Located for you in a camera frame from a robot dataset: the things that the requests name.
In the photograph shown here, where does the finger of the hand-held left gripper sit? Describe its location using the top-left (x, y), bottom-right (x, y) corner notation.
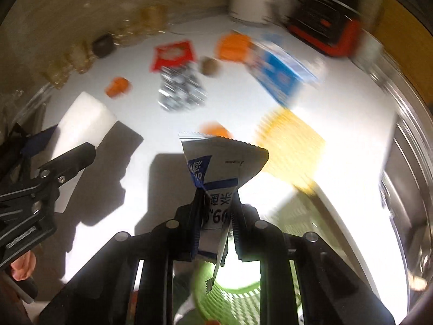
top-left (38, 142), bottom-right (97, 186)
top-left (7, 123), bottom-right (60, 164)

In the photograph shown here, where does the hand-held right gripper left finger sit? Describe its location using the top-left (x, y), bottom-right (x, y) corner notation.
top-left (39, 190), bottom-right (207, 325)

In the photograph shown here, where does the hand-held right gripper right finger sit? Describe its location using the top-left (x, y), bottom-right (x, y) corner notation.
top-left (233, 190), bottom-right (396, 325)

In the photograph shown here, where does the green perforated plastic basket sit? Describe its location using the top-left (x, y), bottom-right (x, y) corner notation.
top-left (191, 235), bottom-right (305, 325)

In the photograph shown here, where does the white and blue plastic wrapper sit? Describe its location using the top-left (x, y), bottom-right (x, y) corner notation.
top-left (178, 131), bottom-right (269, 293)

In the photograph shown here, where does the yellow sponge cloth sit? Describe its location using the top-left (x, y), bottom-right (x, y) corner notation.
top-left (255, 108), bottom-right (327, 193)

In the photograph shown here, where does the silver foil wrapper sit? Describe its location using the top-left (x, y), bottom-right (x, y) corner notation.
top-left (157, 66), bottom-right (208, 112)

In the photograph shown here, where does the red snack packet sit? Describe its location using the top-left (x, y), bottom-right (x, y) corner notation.
top-left (150, 41), bottom-right (197, 72)

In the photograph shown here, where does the blue and white carton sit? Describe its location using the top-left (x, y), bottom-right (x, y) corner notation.
top-left (248, 35), bottom-right (322, 107)

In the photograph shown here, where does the brown round lump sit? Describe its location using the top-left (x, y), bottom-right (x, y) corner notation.
top-left (200, 57), bottom-right (220, 77)

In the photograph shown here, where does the person's left hand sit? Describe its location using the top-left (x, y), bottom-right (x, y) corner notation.
top-left (8, 252), bottom-right (37, 281)

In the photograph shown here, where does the white rectangular block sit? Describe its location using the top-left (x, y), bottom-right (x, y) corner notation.
top-left (51, 91), bottom-right (117, 163)

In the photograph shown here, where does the small amber glass cup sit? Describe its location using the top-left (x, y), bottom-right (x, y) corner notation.
top-left (127, 18), bottom-right (146, 39)
top-left (113, 27), bottom-right (131, 46)
top-left (140, 5), bottom-right (168, 29)
top-left (47, 61), bottom-right (71, 89)
top-left (69, 42), bottom-right (93, 73)

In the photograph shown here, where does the small orange peel piece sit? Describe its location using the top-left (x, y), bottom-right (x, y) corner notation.
top-left (105, 77), bottom-right (131, 98)

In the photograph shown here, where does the small dark bowl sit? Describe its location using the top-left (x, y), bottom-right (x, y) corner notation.
top-left (92, 34), bottom-right (114, 58)

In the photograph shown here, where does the stainless steel sink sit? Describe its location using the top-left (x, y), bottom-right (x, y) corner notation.
top-left (372, 61), bottom-right (433, 312)

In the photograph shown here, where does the orange mesh cloth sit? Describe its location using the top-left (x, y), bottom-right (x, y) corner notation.
top-left (216, 30), bottom-right (254, 62)

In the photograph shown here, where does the orange and black appliance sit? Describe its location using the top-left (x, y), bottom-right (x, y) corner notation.
top-left (286, 0), bottom-right (364, 57)

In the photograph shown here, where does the wooden cutting board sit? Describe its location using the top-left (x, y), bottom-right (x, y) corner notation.
top-left (379, 0), bottom-right (433, 92)

